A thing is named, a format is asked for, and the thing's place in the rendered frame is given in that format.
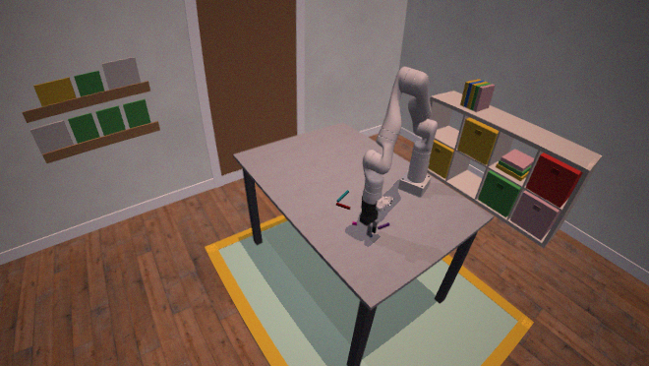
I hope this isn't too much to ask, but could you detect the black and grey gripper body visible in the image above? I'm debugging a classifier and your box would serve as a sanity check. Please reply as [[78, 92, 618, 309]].
[[360, 188, 393, 225]]

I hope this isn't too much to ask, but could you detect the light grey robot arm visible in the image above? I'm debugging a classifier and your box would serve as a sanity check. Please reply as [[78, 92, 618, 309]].
[[363, 67, 438, 194]]

